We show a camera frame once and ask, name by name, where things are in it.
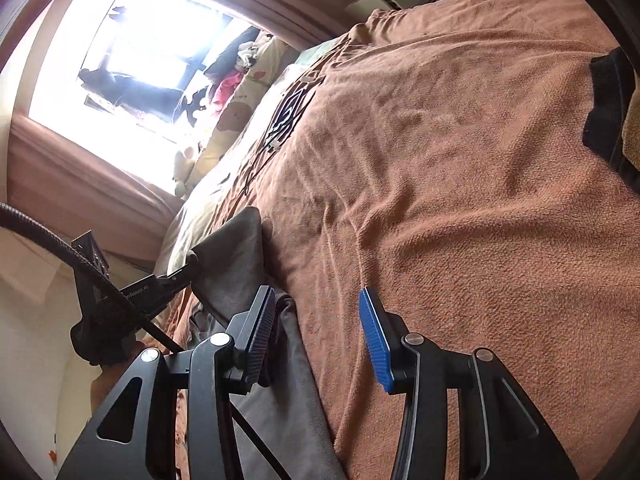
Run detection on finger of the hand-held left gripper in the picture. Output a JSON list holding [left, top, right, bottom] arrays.
[[152, 252, 198, 293]]

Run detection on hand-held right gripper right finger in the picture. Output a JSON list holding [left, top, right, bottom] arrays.
[[358, 287, 581, 480]]

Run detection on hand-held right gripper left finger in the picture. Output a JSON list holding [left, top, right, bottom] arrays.
[[57, 285, 278, 480]]

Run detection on grey t-shirt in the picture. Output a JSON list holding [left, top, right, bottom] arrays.
[[187, 206, 351, 480]]

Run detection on pile of clothes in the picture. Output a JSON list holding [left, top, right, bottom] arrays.
[[202, 25, 273, 106]]

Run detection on pale green pillow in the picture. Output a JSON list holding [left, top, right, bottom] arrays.
[[155, 65, 321, 281]]

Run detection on cream plush toy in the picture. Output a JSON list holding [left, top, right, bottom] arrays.
[[172, 145, 198, 198]]

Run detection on cream padded headboard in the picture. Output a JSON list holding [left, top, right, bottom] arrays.
[[0, 250, 101, 461]]

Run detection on brown blanket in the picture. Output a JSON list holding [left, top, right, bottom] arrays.
[[155, 0, 640, 480]]

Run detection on printed window seat cushion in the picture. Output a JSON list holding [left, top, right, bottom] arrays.
[[192, 35, 311, 181]]

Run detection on black and white plush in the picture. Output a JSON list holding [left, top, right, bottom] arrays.
[[177, 87, 211, 126]]

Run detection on black patterned item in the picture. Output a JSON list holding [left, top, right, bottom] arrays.
[[265, 75, 326, 153]]

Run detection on tan garment with black trim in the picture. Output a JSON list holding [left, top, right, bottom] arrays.
[[582, 45, 640, 186]]

